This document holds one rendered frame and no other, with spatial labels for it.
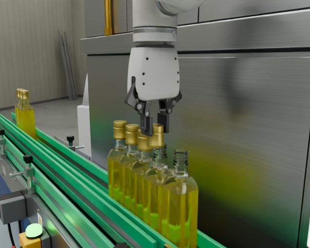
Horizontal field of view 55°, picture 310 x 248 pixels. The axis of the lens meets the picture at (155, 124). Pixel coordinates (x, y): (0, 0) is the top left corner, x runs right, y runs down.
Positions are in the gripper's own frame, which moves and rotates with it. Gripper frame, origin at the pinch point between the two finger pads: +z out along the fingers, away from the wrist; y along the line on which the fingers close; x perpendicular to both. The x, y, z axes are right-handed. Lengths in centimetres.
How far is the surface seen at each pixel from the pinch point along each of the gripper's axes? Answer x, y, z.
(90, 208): -24.1, 4.4, 27.7
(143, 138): -4.6, -0.4, 4.0
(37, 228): -32.8, 16.8, 33.7
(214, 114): 3.6, -13.7, -1.0
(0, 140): -96, 14, 23
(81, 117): -234, -81, 45
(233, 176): 9.7, -13.7, 11.5
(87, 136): -229, -84, 64
